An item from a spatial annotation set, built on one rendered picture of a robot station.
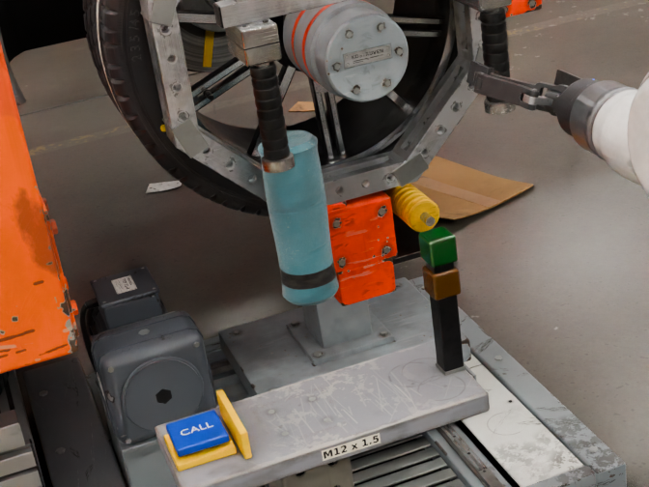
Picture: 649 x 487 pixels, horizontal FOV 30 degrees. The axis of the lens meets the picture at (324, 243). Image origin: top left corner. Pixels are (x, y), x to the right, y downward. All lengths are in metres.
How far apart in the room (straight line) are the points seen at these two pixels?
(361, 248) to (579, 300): 0.92
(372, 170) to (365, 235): 0.11
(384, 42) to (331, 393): 0.50
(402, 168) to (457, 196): 1.37
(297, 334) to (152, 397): 0.39
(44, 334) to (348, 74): 0.57
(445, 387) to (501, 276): 1.26
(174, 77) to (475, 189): 1.69
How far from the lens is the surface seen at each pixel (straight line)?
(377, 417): 1.63
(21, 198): 1.68
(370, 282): 2.02
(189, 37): 2.32
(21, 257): 1.71
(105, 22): 1.88
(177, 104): 1.82
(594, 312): 2.75
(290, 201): 1.78
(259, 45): 1.60
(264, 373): 2.21
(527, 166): 3.52
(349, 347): 2.22
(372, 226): 1.98
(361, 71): 1.74
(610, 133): 1.40
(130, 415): 2.03
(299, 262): 1.83
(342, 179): 1.94
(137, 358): 2.00
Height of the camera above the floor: 1.35
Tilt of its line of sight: 25 degrees down
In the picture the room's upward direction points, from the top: 8 degrees counter-clockwise
